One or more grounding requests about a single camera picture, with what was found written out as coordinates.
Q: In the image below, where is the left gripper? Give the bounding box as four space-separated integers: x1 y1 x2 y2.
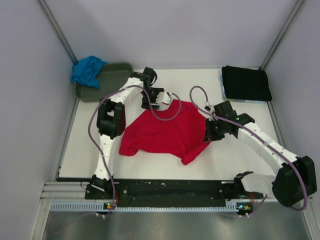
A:
140 87 164 110

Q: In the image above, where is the red t shirt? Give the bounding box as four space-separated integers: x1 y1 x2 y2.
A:
119 100 210 165

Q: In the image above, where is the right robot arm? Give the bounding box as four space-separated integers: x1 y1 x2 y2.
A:
204 100 318 207

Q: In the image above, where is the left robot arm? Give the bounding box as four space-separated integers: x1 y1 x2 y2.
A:
90 67 172 199

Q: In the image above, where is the grey plastic bin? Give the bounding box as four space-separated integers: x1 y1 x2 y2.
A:
74 62 133 103

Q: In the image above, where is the black folded t shirt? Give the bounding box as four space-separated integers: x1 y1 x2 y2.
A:
221 65 272 102

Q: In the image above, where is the blue crumpled t shirt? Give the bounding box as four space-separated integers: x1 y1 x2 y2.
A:
70 56 107 89

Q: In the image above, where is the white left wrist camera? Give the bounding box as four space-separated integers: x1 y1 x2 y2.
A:
156 91 173 106

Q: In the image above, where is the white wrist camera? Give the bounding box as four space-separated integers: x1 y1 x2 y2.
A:
204 101 215 114
156 91 173 106

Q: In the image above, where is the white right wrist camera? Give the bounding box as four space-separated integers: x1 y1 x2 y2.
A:
204 101 215 114

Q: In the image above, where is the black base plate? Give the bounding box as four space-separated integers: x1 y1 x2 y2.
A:
85 179 263 207

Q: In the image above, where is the grey slotted cable duct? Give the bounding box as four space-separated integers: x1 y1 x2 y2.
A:
50 202 250 213

